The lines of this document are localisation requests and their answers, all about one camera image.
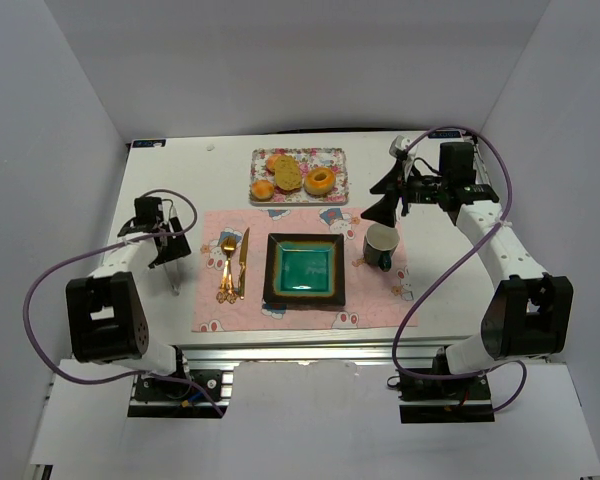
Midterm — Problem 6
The seeded bread slice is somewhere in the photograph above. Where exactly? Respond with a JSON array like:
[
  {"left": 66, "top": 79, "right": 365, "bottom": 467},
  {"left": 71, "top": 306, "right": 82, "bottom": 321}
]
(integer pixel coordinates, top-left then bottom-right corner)
[{"left": 274, "top": 155, "right": 303, "bottom": 192}]

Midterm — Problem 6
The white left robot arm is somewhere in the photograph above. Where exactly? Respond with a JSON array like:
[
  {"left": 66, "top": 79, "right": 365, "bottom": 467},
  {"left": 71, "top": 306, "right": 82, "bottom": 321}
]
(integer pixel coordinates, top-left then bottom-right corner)
[{"left": 66, "top": 196, "right": 191, "bottom": 379}]

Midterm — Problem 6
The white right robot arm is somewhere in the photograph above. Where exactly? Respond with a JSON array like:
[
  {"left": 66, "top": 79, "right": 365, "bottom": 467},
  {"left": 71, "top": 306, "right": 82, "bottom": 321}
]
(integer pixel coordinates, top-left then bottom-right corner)
[{"left": 361, "top": 136, "right": 574, "bottom": 380}]

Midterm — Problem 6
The green white mug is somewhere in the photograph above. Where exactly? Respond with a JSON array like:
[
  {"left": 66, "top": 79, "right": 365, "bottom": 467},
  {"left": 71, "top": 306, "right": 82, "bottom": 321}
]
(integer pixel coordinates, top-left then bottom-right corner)
[{"left": 363, "top": 223, "right": 400, "bottom": 272}]

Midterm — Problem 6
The orange glazed donut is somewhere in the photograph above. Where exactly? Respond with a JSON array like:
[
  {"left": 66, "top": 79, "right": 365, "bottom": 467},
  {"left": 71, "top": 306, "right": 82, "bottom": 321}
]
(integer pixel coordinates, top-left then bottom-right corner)
[{"left": 304, "top": 167, "right": 336, "bottom": 196}]

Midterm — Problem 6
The floral rectangular tray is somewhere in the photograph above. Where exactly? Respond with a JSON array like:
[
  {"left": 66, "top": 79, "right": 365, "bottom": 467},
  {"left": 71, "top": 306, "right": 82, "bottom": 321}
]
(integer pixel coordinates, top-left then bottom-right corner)
[{"left": 248, "top": 147, "right": 349, "bottom": 206}]

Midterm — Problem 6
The black teal square plate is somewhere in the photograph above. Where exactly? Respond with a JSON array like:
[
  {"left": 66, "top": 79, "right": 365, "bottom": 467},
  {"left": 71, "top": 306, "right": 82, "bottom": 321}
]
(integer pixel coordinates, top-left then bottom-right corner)
[{"left": 263, "top": 233, "right": 346, "bottom": 307}]

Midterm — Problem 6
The gold knife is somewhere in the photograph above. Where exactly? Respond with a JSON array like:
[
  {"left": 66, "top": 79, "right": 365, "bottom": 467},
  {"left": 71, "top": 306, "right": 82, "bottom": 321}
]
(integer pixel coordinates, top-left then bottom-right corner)
[{"left": 237, "top": 228, "right": 250, "bottom": 299}]

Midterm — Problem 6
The gold fork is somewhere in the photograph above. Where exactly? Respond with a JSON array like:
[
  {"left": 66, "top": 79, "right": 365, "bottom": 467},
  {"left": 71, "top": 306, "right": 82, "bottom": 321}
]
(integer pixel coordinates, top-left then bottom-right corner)
[{"left": 216, "top": 236, "right": 237, "bottom": 304}]

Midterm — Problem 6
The round bun front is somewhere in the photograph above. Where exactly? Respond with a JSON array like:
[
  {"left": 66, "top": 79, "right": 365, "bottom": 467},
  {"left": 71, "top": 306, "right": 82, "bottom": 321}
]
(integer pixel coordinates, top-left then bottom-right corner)
[{"left": 250, "top": 180, "right": 275, "bottom": 201}]

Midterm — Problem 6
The round bun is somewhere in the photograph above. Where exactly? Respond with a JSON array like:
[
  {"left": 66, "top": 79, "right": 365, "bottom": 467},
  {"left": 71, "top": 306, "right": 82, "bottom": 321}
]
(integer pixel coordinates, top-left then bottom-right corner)
[
  {"left": 250, "top": 180, "right": 275, "bottom": 201},
  {"left": 265, "top": 154, "right": 280, "bottom": 174}
]

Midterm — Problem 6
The pink bunny placemat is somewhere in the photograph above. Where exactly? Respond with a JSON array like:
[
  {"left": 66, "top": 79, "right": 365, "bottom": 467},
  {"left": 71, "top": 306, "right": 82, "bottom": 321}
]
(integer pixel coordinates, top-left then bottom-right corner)
[{"left": 192, "top": 207, "right": 414, "bottom": 333}]

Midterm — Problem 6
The round bun rear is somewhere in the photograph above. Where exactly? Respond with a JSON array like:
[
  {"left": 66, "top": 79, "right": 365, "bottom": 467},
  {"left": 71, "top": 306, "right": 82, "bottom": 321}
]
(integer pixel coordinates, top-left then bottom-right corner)
[{"left": 265, "top": 154, "right": 280, "bottom": 174}]

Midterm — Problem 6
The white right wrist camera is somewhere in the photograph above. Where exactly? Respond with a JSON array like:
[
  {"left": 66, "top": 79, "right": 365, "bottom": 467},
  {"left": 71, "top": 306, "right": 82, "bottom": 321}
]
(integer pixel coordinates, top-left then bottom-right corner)
[{"left": 389, "top": 135, "right": 412, "bottom": 158}]

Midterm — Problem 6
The aluminium table rail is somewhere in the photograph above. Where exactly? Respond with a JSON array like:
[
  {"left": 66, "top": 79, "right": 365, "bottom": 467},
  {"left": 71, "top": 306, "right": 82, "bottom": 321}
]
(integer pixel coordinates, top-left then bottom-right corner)
[{"left": 124, "top": 341, "right": 461, "bottom": 366}]

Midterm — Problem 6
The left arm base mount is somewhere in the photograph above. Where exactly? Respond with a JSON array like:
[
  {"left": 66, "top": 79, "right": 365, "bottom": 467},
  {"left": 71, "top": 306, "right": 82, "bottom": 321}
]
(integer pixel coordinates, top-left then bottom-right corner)
[{"left": 127, "top": 360, "right": 231, "bottom": 419}]

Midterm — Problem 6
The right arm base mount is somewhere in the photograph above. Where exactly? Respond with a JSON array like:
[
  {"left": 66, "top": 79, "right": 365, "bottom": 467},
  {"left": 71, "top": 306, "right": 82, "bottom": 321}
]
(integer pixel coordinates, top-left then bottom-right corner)
[{"left": 386, "top": 345, "right": 495, "bottom": 425}]

